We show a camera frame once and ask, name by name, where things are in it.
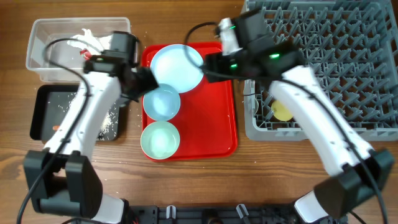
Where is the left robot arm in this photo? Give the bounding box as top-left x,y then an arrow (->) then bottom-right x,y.
16,31 -> 158,223

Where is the red serving tray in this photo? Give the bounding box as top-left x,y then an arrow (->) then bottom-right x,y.
142,42 -> 238,161

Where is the clear plastic bin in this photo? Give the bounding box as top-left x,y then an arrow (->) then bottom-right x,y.
25,17 -> 131,83

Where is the light green bowl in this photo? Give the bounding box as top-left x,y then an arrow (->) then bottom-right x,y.
141,121 -> 180,160

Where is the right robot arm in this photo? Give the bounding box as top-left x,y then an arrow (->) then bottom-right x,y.
200,10 -> 394,223

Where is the yellow plastic cup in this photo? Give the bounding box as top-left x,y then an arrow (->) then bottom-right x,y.
271,100 -> 293,121

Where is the red snack wrapper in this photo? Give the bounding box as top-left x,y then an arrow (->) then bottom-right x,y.
80,49 -> 92,60

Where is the light blue bowl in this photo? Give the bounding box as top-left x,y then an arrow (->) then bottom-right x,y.
143,84 -> 181,121

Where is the white rice pile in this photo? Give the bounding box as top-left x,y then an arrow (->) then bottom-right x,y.
56,91 -> 119,141

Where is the grey dishwasher rack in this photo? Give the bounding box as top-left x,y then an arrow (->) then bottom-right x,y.
242,1 -> 397,141

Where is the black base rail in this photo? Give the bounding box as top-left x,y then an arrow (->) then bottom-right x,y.
131,204 -> 304,224

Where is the black waste tray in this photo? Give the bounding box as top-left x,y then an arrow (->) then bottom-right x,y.
30,85 -> 118,141

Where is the light blue plate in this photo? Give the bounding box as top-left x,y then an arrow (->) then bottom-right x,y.
150,44 -> 203,93

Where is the white napkin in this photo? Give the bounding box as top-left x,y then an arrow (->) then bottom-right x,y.
67,29 -> 112,56

